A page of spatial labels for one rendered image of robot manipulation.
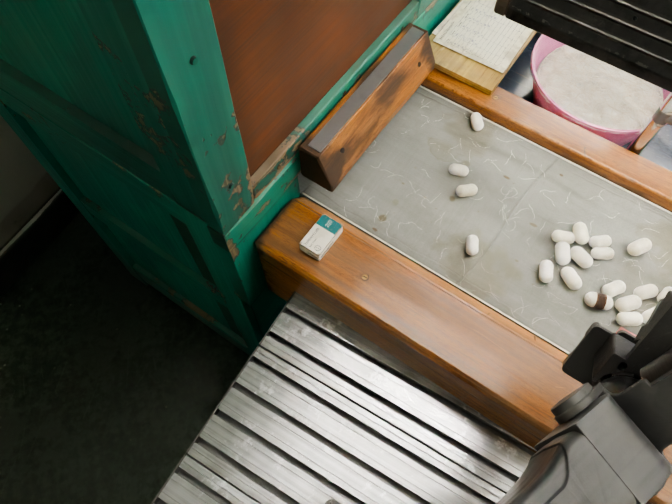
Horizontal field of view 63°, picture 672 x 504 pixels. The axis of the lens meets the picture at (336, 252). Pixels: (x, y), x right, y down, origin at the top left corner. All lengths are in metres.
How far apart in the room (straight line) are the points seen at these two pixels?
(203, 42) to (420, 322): 0.45
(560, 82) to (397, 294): 0.53
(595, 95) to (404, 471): 0.71
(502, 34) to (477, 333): 0.55
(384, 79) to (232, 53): 0.33
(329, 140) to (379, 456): 0.44
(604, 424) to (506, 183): 0.53
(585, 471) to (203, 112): 0.44
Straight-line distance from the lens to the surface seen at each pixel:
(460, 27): 1.07
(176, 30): 0.49
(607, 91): 1.11
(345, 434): 0.81
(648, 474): 0.48
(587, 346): 0.63
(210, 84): 0.55
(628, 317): 0.86
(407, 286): 0.77
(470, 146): 0.95
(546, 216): 0.91
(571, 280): 0.85
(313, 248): 0.77
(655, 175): 0.99
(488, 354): 0.76
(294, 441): 0.81
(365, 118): 0.83
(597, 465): 0.46
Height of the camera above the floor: 1.47
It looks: 64 degrees down
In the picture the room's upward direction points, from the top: 1 degrees clockwise
